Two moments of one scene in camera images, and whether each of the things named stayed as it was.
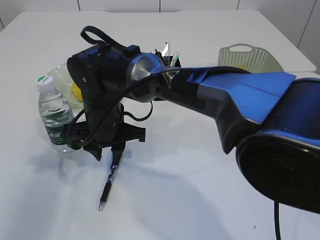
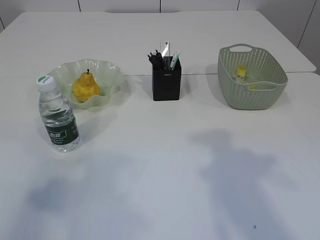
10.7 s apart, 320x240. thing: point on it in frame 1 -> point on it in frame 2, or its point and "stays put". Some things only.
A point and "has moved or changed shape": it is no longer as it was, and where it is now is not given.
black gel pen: [108, 185] has moved or changed shape
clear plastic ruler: [164, 48] stays put
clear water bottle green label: [55, 113] stays put
